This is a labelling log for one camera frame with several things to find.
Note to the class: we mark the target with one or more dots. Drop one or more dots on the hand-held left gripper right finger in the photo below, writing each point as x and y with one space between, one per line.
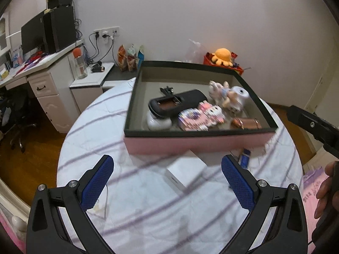
238 185

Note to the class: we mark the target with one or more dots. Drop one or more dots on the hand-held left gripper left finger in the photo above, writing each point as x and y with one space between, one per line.
98 182

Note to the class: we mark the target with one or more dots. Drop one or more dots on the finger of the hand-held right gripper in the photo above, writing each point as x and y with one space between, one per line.
312 127

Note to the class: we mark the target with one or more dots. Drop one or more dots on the blue small packet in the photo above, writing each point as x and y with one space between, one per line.
245 158

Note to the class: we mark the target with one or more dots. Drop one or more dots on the small white box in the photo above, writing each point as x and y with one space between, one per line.
185 172

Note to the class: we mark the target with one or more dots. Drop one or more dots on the pink storage box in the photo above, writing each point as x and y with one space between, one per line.
185 144

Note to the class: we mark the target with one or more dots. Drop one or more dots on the white pink bead cat figure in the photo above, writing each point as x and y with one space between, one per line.
212 112

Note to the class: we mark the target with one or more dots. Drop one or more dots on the white earbuds case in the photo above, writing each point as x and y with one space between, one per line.
159 123

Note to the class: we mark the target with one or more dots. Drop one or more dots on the small doll figurine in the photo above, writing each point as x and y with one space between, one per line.
222 92

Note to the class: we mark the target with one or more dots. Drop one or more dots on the black glasses case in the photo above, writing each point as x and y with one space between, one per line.
185 100

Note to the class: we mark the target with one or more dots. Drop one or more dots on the person's right hand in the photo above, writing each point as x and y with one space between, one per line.
321 193

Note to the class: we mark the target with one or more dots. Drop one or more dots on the pink printed blanket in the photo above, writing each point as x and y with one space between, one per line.
309 190

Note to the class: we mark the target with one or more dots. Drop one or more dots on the rose gold metal tube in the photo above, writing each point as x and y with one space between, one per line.
249 123

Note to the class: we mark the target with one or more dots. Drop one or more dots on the pink patterned packets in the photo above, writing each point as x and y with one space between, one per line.
190 120

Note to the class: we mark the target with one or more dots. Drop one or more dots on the white nightstand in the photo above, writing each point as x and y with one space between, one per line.
87 95

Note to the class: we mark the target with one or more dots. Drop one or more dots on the red toy box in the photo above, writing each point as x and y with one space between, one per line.
238 70

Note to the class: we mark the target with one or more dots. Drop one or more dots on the white desk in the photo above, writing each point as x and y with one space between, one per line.
50 98

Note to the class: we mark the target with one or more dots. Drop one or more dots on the black office chair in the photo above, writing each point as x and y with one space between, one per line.
16 116

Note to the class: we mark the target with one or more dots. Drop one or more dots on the orange octopus plush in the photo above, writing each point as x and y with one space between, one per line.
222 57

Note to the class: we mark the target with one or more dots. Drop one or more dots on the black roller item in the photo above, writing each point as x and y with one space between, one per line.
97 68

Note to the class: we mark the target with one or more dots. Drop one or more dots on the clear bottle orange cap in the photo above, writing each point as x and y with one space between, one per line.
80 67

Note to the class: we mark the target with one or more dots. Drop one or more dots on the orange snack bag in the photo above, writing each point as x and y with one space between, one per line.
121 58

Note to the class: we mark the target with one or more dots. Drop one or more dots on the beige snack bag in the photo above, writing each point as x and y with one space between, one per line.
131 59

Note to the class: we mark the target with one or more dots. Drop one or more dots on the blue white snack bag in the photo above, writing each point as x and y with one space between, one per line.
141 57

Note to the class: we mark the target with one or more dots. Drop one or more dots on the papers on desk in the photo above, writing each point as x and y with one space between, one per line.
29 62

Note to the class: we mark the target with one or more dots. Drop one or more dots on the clear plastic bag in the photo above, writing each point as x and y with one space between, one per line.
196 50

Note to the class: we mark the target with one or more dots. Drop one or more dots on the black computer tower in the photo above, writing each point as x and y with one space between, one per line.
59 29

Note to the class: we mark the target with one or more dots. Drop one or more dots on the black monitor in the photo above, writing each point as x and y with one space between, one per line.
31 34

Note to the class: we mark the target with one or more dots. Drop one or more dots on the white glass cabinet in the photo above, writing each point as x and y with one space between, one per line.
3 31

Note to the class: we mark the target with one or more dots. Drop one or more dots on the white bed frame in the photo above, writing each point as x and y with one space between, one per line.
16 221

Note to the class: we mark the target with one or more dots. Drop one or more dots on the white wall socket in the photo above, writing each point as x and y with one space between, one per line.
108 30

